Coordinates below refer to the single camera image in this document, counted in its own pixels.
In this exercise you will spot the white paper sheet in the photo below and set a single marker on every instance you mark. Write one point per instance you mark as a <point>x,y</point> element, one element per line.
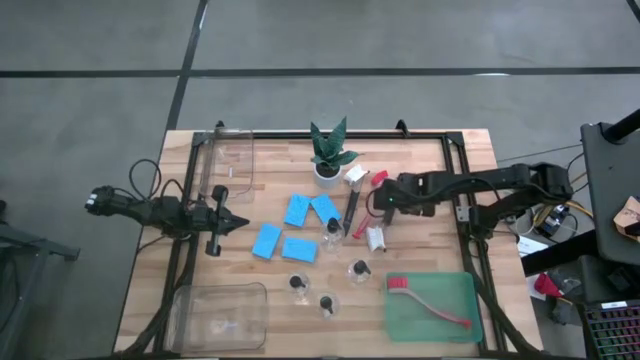
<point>531,246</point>

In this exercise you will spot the green plastic tray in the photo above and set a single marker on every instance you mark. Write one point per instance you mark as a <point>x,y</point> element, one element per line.
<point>450,290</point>

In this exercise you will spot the brown cardboard box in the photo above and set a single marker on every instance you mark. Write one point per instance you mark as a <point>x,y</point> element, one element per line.
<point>629,220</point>

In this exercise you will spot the red headed dish brush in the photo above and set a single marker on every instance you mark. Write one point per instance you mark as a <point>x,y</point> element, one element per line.
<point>380,177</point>

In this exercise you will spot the snake plant in white pot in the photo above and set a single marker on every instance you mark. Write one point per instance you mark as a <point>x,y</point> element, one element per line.
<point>327,175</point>

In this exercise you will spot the blue black power box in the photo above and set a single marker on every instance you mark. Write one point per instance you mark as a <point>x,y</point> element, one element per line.
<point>556,219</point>

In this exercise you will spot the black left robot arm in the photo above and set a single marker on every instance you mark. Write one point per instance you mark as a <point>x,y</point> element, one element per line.
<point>150,210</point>

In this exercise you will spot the blue sponge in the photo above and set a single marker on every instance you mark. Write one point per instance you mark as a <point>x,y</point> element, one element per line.
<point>326,208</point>
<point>297,210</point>
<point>300,250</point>
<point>266,241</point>

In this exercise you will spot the narrow clear plastic bin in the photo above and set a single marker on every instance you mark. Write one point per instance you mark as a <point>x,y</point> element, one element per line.
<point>235,150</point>

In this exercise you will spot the clear pump soap bottle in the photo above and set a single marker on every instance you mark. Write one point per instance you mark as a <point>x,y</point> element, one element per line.
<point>326,302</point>
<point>360,268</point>
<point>332,227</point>
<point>297,281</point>

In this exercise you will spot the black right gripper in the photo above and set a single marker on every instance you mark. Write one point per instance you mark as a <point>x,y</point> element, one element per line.
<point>407,197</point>

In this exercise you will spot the black clamp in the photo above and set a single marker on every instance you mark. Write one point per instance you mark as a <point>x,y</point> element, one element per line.
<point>402,127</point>
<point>219,124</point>

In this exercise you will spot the small white scrub brush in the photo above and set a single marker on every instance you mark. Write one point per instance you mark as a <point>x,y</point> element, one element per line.
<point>376,239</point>

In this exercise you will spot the black metal table frame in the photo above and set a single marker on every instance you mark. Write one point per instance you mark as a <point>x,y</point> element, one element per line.
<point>425,135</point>

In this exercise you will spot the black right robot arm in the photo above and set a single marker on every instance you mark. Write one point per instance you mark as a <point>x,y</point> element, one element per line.
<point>500,177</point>

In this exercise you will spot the grey metal stand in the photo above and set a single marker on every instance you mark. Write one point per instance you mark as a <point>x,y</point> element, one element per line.
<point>30,247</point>

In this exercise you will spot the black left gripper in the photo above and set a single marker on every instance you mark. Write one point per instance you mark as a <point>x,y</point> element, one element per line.
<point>219,220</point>

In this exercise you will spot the backlit keyboard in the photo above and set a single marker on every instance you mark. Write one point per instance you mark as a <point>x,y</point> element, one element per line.
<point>615,332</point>

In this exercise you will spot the wide clear plastic bin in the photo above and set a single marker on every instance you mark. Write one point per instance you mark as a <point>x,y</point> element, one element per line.
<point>215,325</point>

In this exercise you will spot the red funnel shaped object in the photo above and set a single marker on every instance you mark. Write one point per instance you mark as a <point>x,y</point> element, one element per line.
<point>546,286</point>

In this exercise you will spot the thin red white brush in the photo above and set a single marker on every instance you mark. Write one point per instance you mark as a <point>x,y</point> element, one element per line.
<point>398,284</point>

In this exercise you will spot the silver metal bracket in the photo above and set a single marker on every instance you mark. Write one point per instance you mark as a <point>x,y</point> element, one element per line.
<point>462,213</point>

